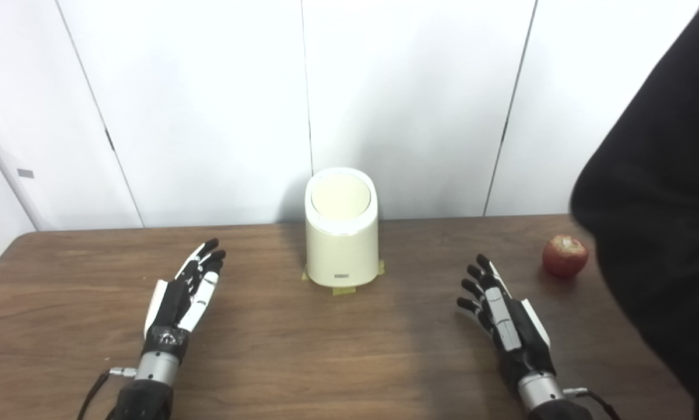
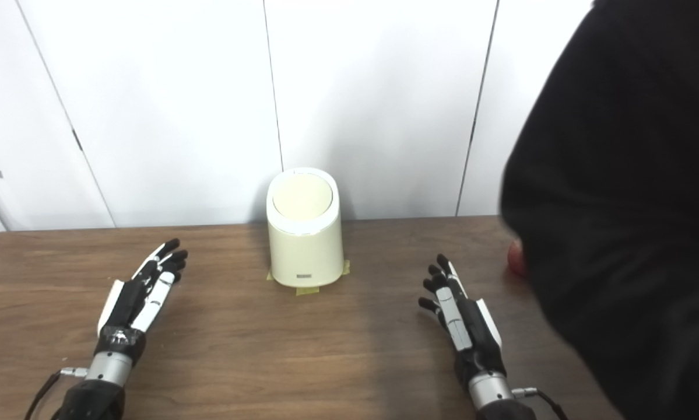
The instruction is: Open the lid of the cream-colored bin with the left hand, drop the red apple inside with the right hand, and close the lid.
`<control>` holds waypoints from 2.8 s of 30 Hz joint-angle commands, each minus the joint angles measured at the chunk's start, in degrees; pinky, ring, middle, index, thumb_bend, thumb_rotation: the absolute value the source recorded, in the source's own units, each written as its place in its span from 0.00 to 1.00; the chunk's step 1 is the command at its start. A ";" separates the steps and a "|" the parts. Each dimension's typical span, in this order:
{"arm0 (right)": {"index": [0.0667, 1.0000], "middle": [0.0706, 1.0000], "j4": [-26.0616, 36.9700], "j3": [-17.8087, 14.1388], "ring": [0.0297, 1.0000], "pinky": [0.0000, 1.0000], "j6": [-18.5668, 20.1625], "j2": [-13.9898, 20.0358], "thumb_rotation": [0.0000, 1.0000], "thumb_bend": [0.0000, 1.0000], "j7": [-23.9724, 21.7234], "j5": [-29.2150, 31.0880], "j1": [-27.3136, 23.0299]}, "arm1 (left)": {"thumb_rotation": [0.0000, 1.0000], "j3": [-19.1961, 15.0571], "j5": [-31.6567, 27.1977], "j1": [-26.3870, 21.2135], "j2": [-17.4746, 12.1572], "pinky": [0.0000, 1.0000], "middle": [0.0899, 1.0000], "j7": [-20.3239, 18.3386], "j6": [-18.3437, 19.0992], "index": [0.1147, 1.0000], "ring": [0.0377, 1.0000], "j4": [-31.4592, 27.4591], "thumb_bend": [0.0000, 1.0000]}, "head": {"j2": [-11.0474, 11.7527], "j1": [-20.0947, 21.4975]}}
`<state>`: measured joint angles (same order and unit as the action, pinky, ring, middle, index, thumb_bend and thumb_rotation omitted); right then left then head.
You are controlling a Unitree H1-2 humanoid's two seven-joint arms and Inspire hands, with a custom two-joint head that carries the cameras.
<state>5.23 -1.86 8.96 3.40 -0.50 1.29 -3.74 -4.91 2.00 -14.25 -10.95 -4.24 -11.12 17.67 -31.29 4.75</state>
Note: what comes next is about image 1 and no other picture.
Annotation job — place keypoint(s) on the person in black clothing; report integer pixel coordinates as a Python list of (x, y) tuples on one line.
[(664, 204)]

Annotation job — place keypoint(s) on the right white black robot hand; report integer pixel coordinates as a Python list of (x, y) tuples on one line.
[(515, 326)]

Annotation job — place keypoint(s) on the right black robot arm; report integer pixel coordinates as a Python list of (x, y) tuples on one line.
[(538, 391)]

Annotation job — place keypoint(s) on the small black panel hinge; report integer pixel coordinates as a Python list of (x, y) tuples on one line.
[(109, 140)]

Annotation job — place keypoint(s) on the round cream bin lid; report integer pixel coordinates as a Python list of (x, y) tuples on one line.
[(340, 195)]

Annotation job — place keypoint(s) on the cream-colored bin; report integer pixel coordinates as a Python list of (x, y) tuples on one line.
[(342, 254)]

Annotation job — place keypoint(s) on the red apple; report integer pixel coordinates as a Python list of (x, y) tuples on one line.
[(565, 256)]

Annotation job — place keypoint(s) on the small grey wall tag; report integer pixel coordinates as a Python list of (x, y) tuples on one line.
[(25, 173)]

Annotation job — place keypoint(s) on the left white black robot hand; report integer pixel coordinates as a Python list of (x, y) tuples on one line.
[(171, 303)]

